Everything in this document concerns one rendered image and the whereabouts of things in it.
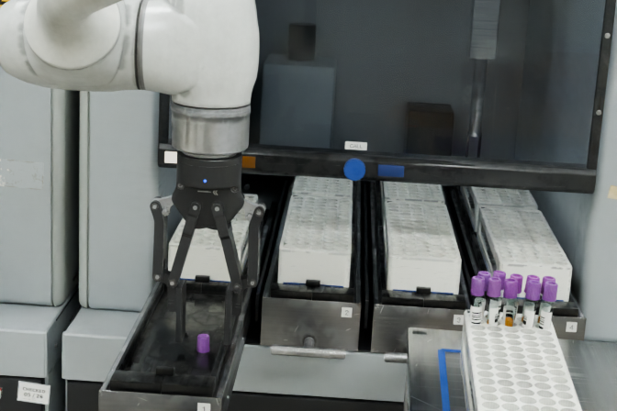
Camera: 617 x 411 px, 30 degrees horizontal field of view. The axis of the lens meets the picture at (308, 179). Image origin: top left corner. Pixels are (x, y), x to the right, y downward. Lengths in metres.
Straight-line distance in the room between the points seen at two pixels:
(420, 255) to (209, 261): 0.29
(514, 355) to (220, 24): 0.47
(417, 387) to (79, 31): 0.53
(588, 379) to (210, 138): 0.51
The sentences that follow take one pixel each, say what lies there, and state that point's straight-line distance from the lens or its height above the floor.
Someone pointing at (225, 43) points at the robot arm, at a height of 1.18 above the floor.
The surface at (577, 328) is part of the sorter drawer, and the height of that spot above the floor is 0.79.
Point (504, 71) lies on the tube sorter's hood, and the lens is 1.59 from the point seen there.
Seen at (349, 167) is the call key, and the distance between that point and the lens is 1.58.
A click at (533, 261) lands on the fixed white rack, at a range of 1.64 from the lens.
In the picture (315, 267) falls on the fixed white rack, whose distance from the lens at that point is 1.60.
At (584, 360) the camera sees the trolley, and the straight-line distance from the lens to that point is 1.43.
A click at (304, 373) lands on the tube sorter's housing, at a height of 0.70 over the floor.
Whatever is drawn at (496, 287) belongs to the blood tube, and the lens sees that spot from 1.31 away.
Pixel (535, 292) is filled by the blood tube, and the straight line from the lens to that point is 1.32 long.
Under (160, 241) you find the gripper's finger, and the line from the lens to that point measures 1.36.
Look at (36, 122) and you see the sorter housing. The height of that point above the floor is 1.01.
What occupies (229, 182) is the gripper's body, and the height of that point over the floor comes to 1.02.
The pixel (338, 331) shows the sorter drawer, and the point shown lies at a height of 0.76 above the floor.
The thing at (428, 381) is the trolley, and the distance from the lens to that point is 1.32.
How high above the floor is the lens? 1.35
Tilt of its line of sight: 14 degrees down
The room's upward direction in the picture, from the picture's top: 3 degrees clockwise
